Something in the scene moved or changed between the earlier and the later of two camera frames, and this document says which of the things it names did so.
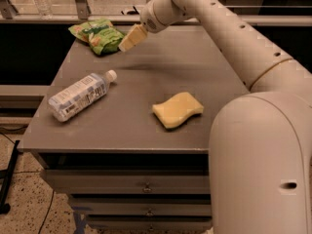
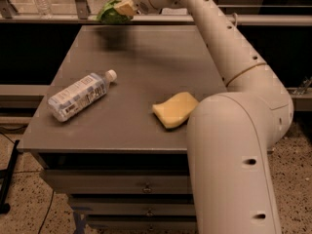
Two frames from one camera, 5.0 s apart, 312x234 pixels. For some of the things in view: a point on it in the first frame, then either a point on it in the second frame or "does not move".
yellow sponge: x=176 y=109 does not move
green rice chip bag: x=102 y=37 -> x=107 y=14
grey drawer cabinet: x=121 y=169 does not move
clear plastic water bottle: x=89 y=90 does not move
